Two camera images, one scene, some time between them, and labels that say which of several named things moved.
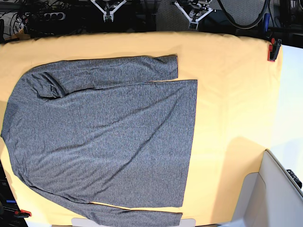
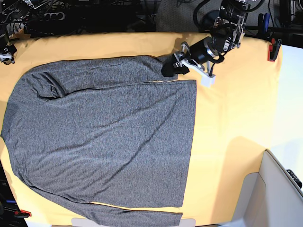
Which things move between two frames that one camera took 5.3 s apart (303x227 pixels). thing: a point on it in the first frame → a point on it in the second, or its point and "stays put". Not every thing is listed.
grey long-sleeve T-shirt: (117, 132) stays put
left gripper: (108, 7) → (7, 50)
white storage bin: (269, 198) stays put
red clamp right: (274, 48) stays put
